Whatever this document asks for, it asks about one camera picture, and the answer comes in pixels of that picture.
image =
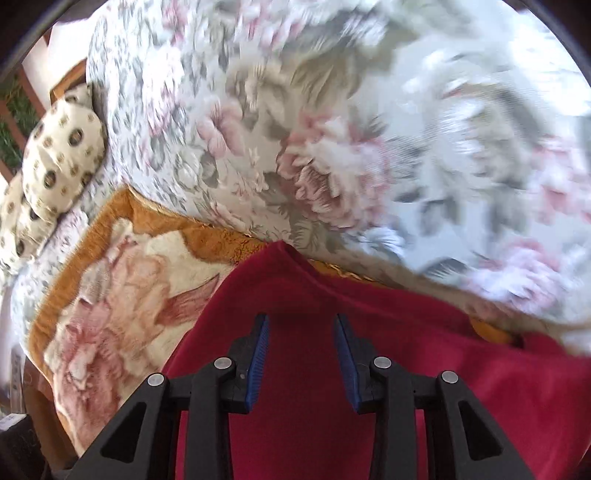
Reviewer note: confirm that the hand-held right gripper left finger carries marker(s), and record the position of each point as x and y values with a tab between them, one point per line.
256	355

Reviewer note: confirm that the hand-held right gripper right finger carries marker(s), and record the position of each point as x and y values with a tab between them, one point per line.
346	360

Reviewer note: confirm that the dark red fleece garment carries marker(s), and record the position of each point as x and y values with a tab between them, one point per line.
485	397

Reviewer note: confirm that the orange floral plush blanket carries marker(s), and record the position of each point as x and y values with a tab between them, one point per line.
124	286

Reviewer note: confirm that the floral bedspread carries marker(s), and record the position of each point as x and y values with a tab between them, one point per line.
323	120

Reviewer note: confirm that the cream medallion print pillow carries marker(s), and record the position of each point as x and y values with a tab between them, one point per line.
18	226
64	147

